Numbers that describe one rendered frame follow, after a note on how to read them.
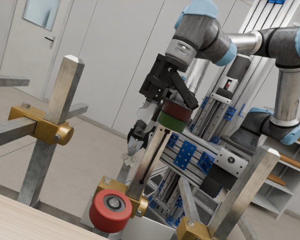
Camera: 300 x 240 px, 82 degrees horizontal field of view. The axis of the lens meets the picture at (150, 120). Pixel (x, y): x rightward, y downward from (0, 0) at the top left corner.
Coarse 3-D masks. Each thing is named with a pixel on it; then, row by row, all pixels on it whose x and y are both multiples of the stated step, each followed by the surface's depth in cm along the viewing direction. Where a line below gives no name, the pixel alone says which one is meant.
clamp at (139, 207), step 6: (114, 180) 47; (102, 186) 43; (108, 186) 44; (114, 186) 45; (120, 186) 46; (126, 186) 47; (96, 192) 43; (132, 198) 43; (144, 198) 45; (132, 204) 43; (138, 204) 43; (144, 204) 44; (132, 210) 43; (138, 210) 43; (144, 210) 43; (132, 216) 44; (138, 216) 43
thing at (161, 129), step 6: (174, 102) 34; (186, 108) 33; (168, 114) 33; (180, 120) 33; (162, 126) 34; (162, 132) 39; (168, 132) 35; (162, 138) 36; (156, 150) 39; (150, 162) 40; (144, 174) 41
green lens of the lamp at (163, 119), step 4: (160, 112) 35; (160, 116) 34; (164, 116) 34; (168, 116) 33; (160, 120) 34; (164, 120) 34; (168, 120) 33; (172, 120) 33; (176, 120) 33; (164, 124) 33; (168, 124) 33; (172, 124) 33; (176, 124) 33; (180, 124) 33; (184, 124) 34; (172, 128) 33; (176, 128) 33; (180, 128) 34; (184, 128) 35; (180, 132) 34
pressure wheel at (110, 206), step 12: (108, 192) 36; (120, 192) 38; (96, 204) 32; (108, 204) 34; (120, 204) 35; (96, 216) 31; (108, 216) 31; (120, 216) 32; (108, 228) 31; (120, 228) 32
